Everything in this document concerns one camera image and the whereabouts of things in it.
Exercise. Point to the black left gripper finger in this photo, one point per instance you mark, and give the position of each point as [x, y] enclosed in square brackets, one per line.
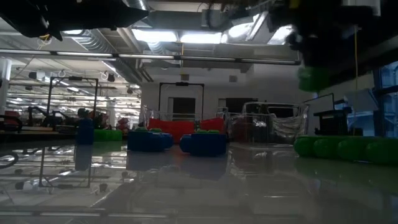
[102, 14]

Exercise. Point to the clear plastic bin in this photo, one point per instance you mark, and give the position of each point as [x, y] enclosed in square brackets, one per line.
[280, 124]
[146, 112]

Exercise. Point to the long green toy block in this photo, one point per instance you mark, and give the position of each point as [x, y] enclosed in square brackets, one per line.
[107, 135]
[342, 149]

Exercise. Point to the bright fluorescent light panel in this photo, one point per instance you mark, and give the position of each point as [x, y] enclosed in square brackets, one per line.
[154, 35]
[201, 37]

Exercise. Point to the black cabinet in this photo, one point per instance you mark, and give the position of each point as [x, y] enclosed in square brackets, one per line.
[286, 112]
[242, 104]

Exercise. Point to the black cart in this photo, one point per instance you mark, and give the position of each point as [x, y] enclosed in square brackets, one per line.
[332, 121]

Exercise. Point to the long grey metal pipe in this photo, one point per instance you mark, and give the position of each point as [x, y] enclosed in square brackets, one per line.
[186, 58]

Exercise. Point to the blue-lit window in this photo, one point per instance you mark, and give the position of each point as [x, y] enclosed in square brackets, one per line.
[388, 102]

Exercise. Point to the grey metal box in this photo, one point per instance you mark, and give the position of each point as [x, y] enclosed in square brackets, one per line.
[211, 18]

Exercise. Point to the red machine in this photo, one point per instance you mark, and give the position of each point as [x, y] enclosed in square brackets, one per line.
[122, 124]

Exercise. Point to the white oval reflector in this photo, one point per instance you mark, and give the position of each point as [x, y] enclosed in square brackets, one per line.
[259, 123]

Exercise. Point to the small blue toy block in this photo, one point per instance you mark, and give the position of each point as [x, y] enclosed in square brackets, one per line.
[85, 132]

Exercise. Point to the dark workbench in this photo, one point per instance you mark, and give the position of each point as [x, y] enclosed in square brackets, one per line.
[37, 135]

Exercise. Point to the round metal air duct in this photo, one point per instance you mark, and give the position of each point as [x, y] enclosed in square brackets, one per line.
[140, 4]

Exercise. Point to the black station frame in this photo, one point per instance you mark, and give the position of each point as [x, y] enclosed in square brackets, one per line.
[182, 83]
[74, 78]

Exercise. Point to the dark wall screen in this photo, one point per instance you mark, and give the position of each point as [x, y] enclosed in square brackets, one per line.
[183, 105]

